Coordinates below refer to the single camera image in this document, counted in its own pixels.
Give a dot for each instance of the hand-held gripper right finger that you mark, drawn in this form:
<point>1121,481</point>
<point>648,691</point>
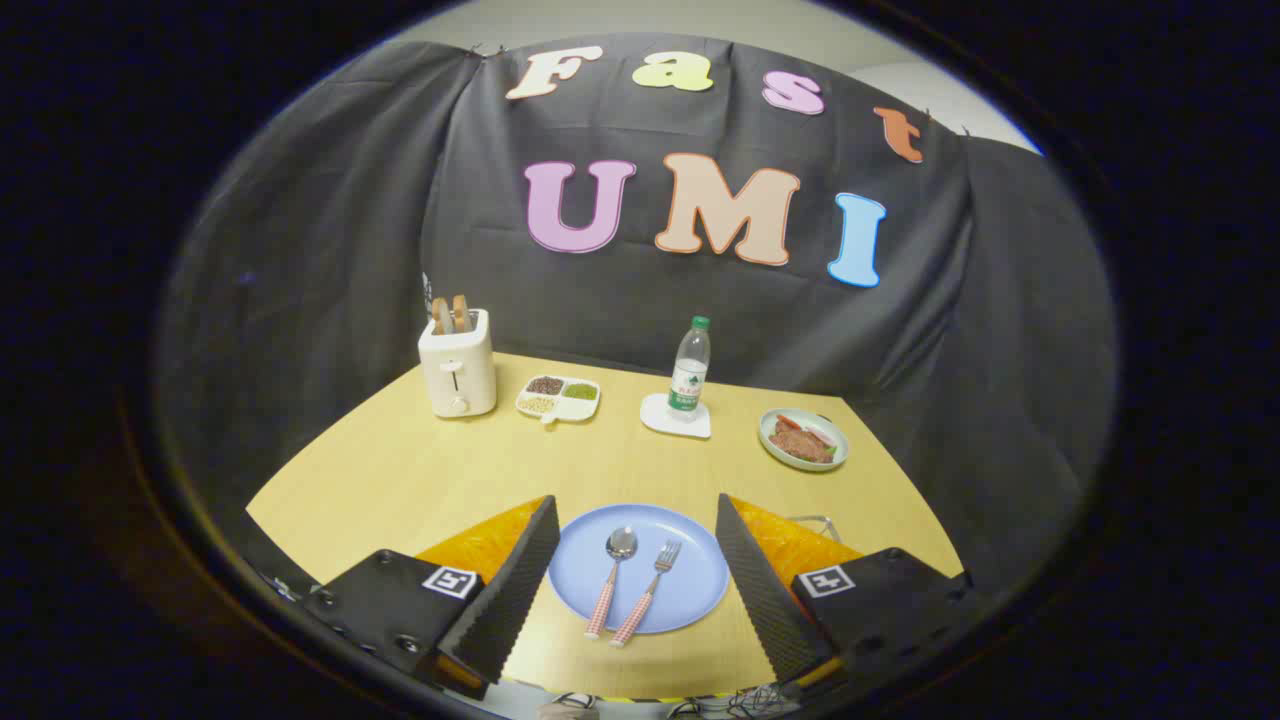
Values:
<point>765,590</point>

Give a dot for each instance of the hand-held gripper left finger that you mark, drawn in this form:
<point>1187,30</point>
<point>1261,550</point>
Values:
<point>510,585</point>

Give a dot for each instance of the light blue round plate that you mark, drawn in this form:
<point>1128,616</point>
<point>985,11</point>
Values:
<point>695,590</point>

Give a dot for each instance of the pale green oval plate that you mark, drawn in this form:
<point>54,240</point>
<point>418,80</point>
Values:
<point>770,448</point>

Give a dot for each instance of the sliced meat with vegetables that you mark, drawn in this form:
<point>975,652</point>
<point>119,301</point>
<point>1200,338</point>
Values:
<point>802,442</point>

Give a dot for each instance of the white divided dish with beans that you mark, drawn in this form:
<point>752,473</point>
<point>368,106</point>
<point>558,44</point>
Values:
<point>558,398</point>

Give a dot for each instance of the white square coaster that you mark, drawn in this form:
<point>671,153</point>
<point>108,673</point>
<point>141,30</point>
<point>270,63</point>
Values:
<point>655,418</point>

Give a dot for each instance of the cream white toaster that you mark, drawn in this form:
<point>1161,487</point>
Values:
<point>458,375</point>

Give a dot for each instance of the clear water bottle green cap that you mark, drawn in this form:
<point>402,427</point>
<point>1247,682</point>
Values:
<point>688,375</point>

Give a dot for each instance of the brown toast slice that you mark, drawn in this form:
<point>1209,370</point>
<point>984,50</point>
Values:
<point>441,317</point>
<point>462,313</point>

